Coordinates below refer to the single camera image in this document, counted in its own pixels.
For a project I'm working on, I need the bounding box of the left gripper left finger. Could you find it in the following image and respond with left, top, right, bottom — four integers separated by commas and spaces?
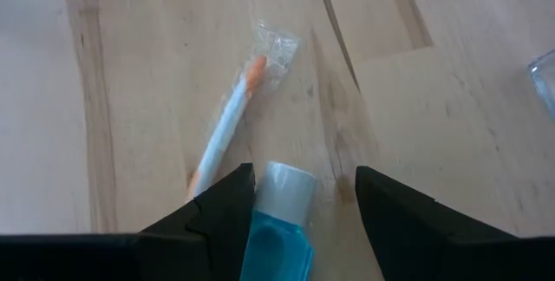
0, 162, 256, 281

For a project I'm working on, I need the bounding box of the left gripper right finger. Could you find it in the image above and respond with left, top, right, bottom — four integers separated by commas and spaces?
356, 166, 555, 281

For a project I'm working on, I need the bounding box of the blue mouthwash bottle white cap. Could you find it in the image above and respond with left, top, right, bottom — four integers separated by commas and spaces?
239, 160, 320, 281

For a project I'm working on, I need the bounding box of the clear acrylic organizer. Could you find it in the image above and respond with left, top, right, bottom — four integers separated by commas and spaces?
526, 48, 555, 122

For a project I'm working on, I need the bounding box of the wrapped orange toothbrush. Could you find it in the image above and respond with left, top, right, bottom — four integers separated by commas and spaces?
186, 18, 303, 202

